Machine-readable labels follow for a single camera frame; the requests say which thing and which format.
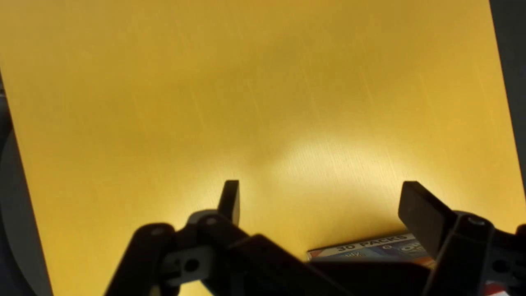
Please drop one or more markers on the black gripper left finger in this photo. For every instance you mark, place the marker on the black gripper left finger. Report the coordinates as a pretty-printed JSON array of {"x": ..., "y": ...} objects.
[{"x": 254, "y": 265}]

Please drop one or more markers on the blue cardboard box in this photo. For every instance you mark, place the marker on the blue cardboard box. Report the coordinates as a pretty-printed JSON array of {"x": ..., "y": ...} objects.
[{"x": 395, "y": 246}]

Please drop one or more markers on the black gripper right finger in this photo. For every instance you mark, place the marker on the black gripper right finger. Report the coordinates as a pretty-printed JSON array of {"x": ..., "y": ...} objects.
[{"x": 457, "y": 242}]

